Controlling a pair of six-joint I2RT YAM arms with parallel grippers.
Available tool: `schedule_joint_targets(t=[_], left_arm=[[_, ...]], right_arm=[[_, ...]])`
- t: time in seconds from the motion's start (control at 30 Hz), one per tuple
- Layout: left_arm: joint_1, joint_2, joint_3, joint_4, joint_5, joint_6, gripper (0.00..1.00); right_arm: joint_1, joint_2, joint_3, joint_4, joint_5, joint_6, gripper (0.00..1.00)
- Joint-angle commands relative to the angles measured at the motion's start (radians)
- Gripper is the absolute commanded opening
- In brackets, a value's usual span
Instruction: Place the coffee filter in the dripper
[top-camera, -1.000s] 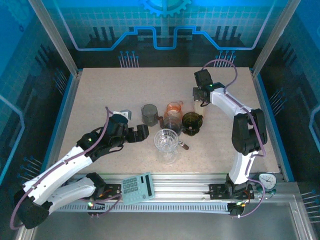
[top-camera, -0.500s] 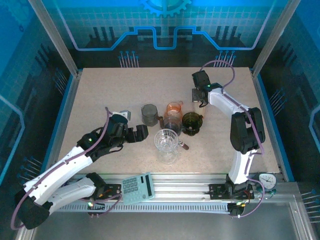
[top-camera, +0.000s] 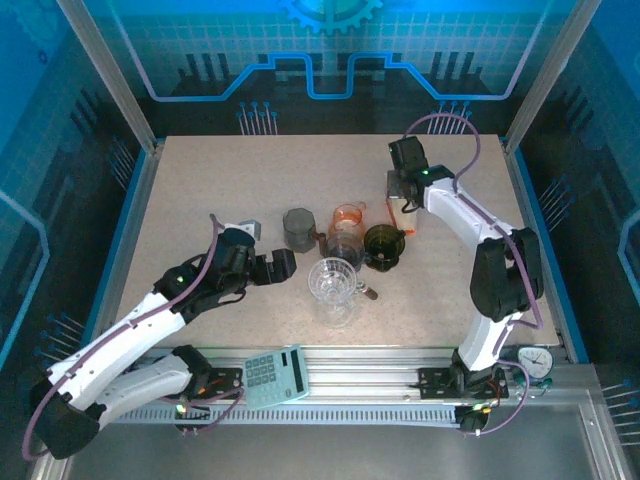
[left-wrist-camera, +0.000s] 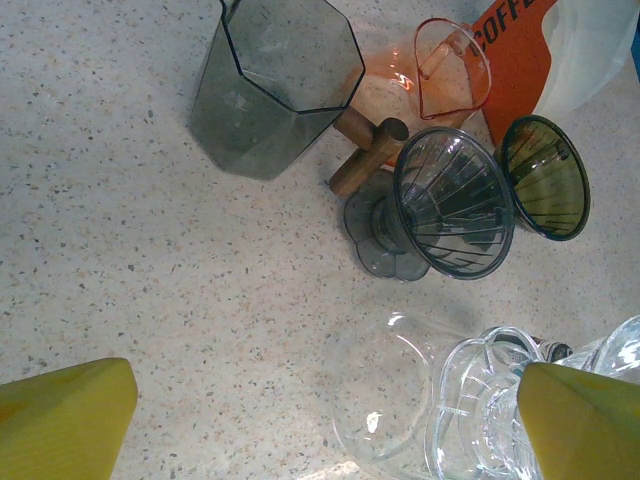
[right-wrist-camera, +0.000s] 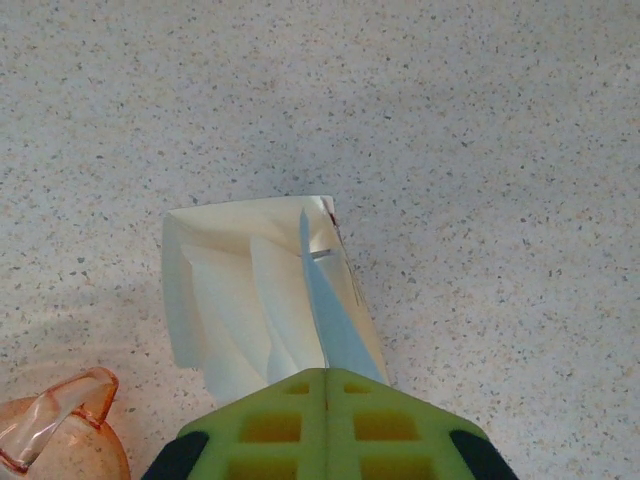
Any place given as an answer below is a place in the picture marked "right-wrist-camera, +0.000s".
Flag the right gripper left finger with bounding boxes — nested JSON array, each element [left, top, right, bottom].
[[142, 368, 327, 480]]

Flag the orange transparent coffee server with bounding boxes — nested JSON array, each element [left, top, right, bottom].
[[0, 367, 132, 480]]

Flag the white paper coffee filter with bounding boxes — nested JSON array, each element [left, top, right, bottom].
[[298, 208, 389, 387], [179, 243, 274, 401], [248, 234, 326, 386]]

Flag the cream and orange filter box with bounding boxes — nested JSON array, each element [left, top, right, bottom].
[[160, 193, 390, 401]]

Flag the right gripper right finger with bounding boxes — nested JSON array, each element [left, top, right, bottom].
[[325, 370, 521, 480]]

